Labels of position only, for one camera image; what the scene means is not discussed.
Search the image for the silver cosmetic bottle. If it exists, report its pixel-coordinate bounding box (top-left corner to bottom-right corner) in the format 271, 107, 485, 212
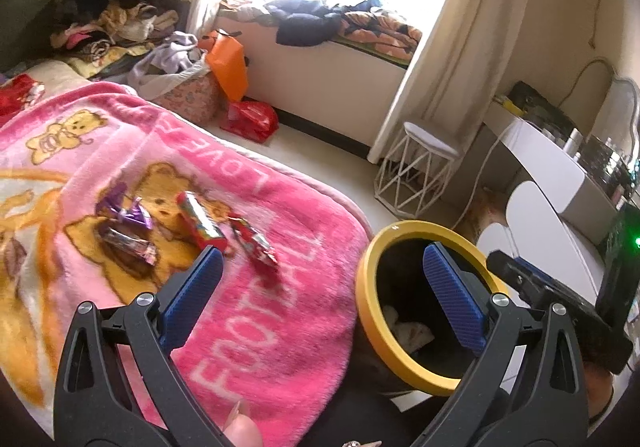
565, 128, 587, 158

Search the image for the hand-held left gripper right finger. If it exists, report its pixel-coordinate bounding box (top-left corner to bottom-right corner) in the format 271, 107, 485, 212
422, 242, 590, 447

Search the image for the white crumpled tissue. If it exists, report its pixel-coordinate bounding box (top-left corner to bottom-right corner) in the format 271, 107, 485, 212
384, 306, 437, 354

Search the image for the yellow-rimmed black trash bin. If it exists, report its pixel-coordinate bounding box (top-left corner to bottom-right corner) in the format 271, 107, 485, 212
356, 221, 512, 398

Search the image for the white wire-frame stool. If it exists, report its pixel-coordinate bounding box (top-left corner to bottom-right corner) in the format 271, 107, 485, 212
374, 122, 461, 220

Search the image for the ornate dressing mirror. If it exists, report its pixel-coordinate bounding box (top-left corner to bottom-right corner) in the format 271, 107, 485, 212
590, 74, 640, 200

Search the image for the red printed cloth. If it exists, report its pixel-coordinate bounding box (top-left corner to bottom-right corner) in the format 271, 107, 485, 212
0, 74, 46, 116

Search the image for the white power cable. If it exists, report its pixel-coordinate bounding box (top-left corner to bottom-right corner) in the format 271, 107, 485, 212
452, 124, 517, 229

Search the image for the pink printed blanket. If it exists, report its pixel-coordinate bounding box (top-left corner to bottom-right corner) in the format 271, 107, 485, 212
0, 81, 377, 439

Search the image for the brown and purple candy wrapper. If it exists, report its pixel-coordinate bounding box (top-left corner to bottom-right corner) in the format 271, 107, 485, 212
99, 227, 159, 266

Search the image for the white dressing desk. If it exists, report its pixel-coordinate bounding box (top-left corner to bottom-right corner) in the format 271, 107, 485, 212
482, 102, 622, 249

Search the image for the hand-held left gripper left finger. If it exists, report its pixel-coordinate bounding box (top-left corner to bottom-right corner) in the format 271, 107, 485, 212
54, 246, 224, 447

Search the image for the pile of mixed clothes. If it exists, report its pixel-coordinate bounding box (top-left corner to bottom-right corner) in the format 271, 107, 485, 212
50, 0, 188, 78

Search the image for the red plastic bag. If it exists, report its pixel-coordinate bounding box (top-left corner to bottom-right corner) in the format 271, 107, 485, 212
220, 100, 280, 144

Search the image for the floral fabric basket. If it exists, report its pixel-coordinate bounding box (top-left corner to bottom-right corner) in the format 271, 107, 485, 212
150, 72, 224, 126

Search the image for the person's right hand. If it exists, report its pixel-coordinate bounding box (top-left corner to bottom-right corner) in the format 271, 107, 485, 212
584, 366, 616, 429

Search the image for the red and white candy wrapper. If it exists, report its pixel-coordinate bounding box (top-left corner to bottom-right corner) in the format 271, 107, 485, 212
228, 214, 281, 274

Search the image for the clothes heap on window seat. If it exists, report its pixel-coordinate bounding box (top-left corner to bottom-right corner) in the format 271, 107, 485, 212
220, 0, 424, 64

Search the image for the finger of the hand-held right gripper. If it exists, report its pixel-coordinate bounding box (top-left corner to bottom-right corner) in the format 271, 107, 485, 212
487, 251, 596, 311

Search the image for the orange paper bag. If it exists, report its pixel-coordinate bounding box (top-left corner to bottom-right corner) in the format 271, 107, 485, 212
206, 29, 250, 103

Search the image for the person's left hand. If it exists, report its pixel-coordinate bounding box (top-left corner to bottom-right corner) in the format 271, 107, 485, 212
224, 401, 264, 447

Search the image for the purple foil candy wrapper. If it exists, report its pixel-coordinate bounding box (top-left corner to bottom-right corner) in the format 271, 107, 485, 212
120, 197, 154, 231
95, 182, 129, 218

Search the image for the dark bag on desk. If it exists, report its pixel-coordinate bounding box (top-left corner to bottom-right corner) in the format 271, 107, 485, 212
505, 81, 577, 128

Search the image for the red candy tube wrapper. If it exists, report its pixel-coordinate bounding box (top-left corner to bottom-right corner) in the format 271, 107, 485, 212
176, 192, 227, 251

